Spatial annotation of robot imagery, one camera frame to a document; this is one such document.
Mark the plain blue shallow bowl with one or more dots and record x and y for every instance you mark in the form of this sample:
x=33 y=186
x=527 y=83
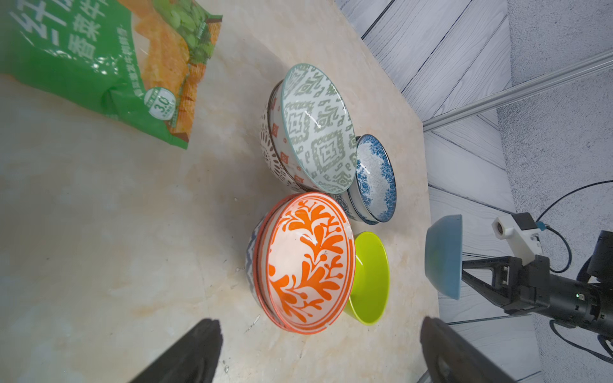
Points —
x=443 y=255

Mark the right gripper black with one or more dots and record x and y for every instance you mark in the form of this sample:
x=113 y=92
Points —
x=517 y=289

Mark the green geometric pattern bowl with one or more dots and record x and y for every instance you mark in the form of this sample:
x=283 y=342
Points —
x=316 y=136

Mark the brown lattice pattern bowl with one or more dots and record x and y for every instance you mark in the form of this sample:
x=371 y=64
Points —
x=278 y=154

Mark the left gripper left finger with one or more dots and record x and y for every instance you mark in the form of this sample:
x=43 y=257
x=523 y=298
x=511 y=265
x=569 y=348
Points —
x=193 y=358

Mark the blue floral bowl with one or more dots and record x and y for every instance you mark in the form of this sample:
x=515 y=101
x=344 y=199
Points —
x=374 y=192
x=346 y=204

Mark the right aluminium frame post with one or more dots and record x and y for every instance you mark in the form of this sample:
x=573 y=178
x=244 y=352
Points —
x=585 y=68

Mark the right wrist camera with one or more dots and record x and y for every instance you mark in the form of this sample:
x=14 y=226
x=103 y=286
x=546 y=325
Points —
x=522 y=234

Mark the lime green bowl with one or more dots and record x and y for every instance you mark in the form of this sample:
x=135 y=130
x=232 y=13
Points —
x=371 y=287

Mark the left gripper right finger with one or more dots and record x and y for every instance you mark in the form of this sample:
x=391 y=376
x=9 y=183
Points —
x=450 y=358

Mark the orange floral bowl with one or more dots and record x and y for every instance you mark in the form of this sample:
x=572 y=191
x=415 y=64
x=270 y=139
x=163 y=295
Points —
x=304 y=263

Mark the green snack chip bag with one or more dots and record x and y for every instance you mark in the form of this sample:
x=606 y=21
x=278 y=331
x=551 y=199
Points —
x=138 y=62

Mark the red diamond pattern bowl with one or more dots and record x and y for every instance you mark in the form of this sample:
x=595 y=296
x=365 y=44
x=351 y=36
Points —
x=249 y=260

